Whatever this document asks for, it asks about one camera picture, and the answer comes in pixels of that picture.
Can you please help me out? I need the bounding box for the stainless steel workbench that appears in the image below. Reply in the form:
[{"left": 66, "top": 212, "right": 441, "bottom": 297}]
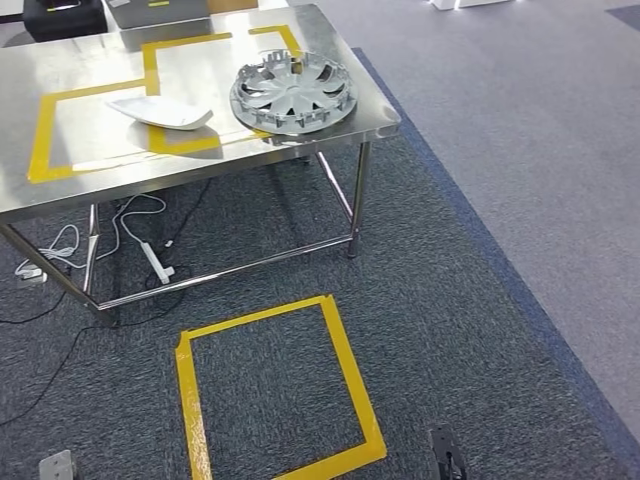
[{"left": 0, "top": 3, "right": 402, "bottom": 327}]

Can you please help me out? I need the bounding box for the white power strip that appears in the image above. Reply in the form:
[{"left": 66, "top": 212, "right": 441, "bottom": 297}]
[{"left": 140, "top": 241, "right": 176, "bottom": 286}]

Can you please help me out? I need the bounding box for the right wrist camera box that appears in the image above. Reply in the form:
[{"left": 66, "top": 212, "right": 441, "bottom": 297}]
[{"left": 429, "top": 425, "right": 469, "bottom": 480}]

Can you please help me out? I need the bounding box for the grey metal case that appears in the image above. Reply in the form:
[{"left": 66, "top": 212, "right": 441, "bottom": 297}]
[{"left": 102, "top": 0, "right": 211, "bottom": 31}]

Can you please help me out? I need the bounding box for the white power cable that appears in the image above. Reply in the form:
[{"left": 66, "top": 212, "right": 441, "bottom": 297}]
[{"left": 14, "top": 193, "right": 167, "bottom": 276}]

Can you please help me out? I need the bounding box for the black floor cable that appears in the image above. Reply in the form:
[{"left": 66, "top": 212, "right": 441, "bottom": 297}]
[{"left": 0, "top": 178, "right": 214, "bottom": 427}]

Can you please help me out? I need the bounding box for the black bag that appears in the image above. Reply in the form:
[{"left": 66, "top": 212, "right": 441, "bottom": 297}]
[{"left": 22, "top": 0, "right": 109, "bottom": 43}]

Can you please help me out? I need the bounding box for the white curved body panel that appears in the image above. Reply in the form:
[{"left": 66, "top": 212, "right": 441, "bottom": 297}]
[{"left": 105, "top": 94, "right": 215, "bottom": 132}]

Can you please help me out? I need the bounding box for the white power adapter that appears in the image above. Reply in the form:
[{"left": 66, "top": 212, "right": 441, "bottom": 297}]
[{"left": 17, "top": 263, "right": 48, "bottom": 285}]

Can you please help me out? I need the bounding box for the silver plastic hubcap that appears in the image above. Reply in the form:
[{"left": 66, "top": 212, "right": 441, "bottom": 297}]
[{"left": 229, "top": 49, "right": 359, "bottom": 137}]

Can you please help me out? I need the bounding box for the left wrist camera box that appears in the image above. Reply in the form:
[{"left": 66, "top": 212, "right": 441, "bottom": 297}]
[{"left": 38, "top": 450, "right": 78, "bottom": 480}]

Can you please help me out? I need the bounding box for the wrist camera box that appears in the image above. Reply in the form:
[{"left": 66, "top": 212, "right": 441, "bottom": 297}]
[
  {"left": 38, "top": 450, "right": 78, "bottom": 480},
  {"left": 429, "top": 425, "right": 469, "bottom": 480}
]

